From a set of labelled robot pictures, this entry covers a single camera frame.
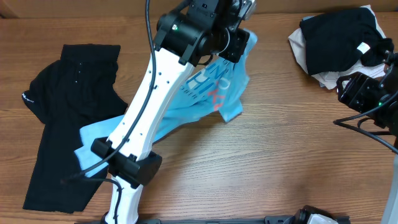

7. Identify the light blue printed t-shirt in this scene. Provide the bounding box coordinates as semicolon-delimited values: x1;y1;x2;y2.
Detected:
74;29;257;170

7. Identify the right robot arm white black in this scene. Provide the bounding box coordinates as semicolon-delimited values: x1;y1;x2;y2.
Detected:
333;50;397;154

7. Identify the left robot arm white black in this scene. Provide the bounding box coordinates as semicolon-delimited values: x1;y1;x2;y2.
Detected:
91;0;256;223

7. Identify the black folded garment on pile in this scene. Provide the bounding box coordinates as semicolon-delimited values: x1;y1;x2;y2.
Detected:
300;7;394;75

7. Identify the black shirt on left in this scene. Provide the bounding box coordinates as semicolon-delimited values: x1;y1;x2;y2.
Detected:
22;44;127;213

